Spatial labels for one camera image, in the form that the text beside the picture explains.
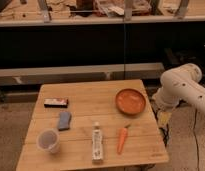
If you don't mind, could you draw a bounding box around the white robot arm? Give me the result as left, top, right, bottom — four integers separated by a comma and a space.
152, 63, 205, 128

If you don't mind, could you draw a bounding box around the orange toy carrot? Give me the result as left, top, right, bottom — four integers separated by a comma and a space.
117, 125, 130, 154

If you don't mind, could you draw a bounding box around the white tube with cap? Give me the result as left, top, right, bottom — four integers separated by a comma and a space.
92, 122, 103, 163

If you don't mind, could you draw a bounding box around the wooden folding table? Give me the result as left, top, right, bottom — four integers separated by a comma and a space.
16, 79, 169, 171

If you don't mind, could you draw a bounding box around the blue sponge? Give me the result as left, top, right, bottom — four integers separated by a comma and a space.
57, 112, 71, 131

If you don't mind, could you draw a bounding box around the dark rectangular box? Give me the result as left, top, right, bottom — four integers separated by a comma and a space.
44, 98, 68, 108

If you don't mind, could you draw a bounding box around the clear plastic cup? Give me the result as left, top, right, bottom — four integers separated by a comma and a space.
36, 129, 60, 154

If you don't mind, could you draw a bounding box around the long metal shelf rack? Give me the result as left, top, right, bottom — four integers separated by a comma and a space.
0, 0, 205, 86

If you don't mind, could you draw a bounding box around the black cable on floor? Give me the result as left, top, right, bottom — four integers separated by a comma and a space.
192, 108, 202, 171

